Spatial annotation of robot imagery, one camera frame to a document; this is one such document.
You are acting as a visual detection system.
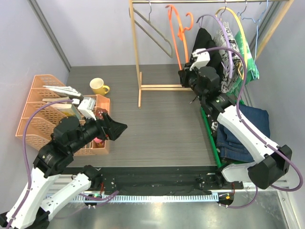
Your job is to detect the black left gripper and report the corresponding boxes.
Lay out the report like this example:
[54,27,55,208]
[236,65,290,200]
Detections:
[70,110,127,153]

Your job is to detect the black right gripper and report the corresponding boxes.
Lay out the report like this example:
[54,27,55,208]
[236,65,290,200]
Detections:
[179,62,206,101]

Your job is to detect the orange plastic hanger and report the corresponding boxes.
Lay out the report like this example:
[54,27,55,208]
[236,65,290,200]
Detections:
[165,4,194,70]

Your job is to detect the black white patterned trousers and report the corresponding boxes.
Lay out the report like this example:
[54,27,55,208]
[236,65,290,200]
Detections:
[206,114,218,138]

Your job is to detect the purple plastic hanger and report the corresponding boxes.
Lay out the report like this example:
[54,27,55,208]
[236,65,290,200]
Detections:
[197,14,241,82]

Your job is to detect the clear acrylic hanger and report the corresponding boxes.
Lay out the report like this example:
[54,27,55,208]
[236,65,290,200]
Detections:
[132,0,174,58]

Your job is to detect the blue denim jeans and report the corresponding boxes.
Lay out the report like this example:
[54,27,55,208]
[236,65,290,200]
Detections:
[216,104,271,163]

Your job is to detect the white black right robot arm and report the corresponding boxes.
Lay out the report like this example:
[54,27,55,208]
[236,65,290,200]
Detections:
[178,62,292,189]

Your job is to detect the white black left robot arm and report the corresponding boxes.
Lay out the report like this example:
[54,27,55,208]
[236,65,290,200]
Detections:
[0,113,127,229]

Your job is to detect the yellow plastic hanger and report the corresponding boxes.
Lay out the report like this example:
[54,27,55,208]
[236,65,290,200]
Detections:
[214,7,246,81]

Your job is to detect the pink capped bottle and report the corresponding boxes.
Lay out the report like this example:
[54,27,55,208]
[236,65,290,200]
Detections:
[93,137,104,148]

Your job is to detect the orange compartment basket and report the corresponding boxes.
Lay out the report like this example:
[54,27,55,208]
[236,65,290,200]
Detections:
[73,94,112,156]

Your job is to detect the white black printed garment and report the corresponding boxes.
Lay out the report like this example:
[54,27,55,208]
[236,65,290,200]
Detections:
[213,22,243,93]

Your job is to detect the wooden clothes rack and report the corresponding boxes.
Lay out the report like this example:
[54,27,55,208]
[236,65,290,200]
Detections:
[128,0,295,109]

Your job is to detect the yellow mug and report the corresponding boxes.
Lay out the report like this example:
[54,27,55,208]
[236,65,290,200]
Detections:
[90,78,110,96]

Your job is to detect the green plastic tray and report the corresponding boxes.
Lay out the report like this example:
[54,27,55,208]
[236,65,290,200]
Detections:
[201,109,253,167]

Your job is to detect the papers in organizer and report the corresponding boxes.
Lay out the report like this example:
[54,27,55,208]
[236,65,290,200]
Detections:
[43,85,83,120]

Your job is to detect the green hanging garment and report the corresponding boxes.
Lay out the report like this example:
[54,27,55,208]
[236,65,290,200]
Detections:
[229,31,259,97]

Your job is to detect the orange file organizer rack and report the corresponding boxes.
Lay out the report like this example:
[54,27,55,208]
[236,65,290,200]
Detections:
[15,74,79,151]

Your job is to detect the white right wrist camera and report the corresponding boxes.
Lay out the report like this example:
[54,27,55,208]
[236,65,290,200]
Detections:
[190,48,210,71]

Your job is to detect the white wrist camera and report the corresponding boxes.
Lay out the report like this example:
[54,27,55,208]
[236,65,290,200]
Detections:
[190,48,210,71]
[72,97,96,120]

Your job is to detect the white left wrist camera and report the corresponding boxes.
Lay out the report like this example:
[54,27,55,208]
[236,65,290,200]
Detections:
[72,97,96,120]

